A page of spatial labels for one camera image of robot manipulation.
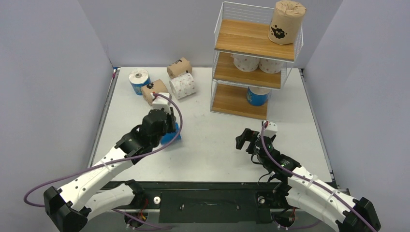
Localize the blue paper roll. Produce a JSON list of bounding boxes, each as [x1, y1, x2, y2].
[[161, 122, 179, 145], [247, 87, 271, 106], [128, 68, 151, 96]]

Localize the brown paper roll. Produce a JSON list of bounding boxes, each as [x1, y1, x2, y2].
[[167, 57, 192, 79], [268, 0, 306, 45], [141, 80, 169, 106]]

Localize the floral white paper roll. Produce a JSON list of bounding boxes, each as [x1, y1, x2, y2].
[[169, 72, 197, 100], [231, 54, 260, 72], [259, 58, 284, 74]]

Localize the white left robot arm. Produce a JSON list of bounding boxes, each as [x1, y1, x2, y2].
[[44, 107, 176, 232]]

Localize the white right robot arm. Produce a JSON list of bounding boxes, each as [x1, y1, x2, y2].
[[235, 128, 381, 232]]

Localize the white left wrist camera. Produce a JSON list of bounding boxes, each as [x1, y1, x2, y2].
[[151, 93, 171, 114]]

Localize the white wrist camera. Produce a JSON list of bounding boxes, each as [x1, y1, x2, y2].
[[262, 120, 278, 137], [151, 93, 171, 114]]

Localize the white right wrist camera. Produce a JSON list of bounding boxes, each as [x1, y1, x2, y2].
[[262, 120, 278, 137]]

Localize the white wire wooden shelf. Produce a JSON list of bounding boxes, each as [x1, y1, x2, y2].
[[210, 1, 304, 119]]

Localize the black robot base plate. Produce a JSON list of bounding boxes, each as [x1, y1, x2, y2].
[[112, 181, 305, 225]]

